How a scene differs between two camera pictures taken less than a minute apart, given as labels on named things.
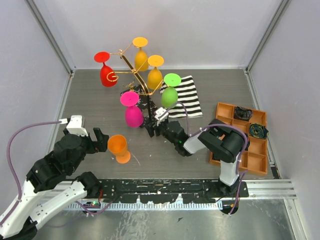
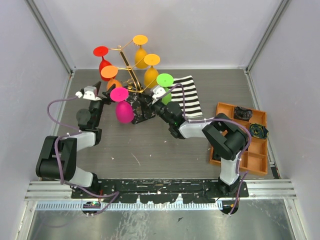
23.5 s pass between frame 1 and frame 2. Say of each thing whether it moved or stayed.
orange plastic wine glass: moved
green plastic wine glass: moved
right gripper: moved
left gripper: moved
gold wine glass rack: moved
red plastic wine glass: moved
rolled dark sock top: stayed
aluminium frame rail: stayed
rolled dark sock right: stayed
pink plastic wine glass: moved
